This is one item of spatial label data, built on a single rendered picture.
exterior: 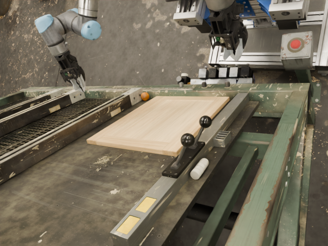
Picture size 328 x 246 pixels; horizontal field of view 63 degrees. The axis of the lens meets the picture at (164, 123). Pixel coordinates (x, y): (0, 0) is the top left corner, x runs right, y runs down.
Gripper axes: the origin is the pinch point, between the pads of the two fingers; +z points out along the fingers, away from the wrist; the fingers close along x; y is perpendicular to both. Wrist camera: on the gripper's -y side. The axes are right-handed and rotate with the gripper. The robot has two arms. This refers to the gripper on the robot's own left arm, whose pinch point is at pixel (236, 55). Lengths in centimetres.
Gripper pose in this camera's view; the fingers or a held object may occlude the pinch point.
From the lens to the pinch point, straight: 91.5
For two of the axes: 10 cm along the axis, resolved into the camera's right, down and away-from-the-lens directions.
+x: 8.3, 1.6, -5.4
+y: -4.2, 8.0, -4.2
